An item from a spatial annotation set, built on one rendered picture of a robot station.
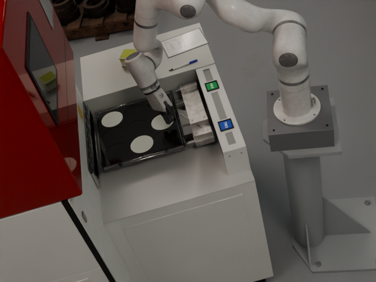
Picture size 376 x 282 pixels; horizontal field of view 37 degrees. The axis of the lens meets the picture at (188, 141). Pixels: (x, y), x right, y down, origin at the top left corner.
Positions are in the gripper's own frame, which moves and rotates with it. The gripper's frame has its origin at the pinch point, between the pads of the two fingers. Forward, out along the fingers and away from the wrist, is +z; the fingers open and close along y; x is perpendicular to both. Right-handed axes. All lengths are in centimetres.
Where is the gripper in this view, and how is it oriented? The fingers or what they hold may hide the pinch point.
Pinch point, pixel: (168, 118)
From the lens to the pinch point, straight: 236.4
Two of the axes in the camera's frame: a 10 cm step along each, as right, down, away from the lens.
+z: 4.3, 7.8, 4.5
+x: -6.8, 6.1, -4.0
